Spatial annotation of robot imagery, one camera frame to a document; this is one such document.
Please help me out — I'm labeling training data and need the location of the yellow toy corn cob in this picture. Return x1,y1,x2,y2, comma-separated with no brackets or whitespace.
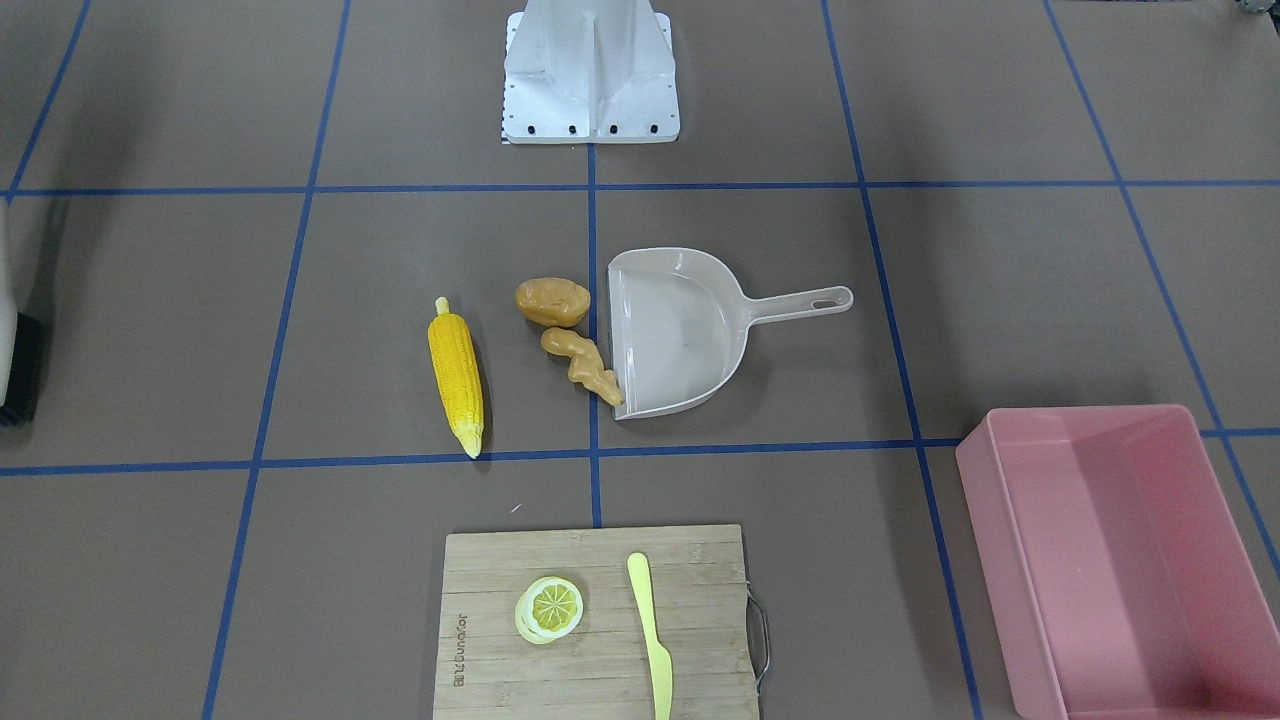
428,296,485,460

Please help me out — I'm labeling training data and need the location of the pink plastic bin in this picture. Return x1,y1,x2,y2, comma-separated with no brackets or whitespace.
955,404,1279,719

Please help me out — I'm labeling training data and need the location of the yellow plastic toy knife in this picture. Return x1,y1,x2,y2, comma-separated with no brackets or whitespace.
627,552,675,719

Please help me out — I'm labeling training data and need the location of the bamboo cutting board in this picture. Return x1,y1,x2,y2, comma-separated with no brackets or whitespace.
431,524,760,719

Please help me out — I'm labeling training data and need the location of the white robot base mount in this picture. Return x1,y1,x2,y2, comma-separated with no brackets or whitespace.
500,1,681,145

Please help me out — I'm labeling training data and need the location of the tan toy ginger root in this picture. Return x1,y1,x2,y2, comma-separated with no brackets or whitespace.
540,327,625,407

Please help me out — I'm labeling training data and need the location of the brown toy potato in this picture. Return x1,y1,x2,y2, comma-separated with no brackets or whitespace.
515,277,593,328

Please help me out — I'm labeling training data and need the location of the yellow toy lemon slice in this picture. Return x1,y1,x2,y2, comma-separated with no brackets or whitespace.
515,577,585,644

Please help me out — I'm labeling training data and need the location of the beige plastic dustpan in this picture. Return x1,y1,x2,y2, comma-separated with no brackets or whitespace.
607,247,854,421

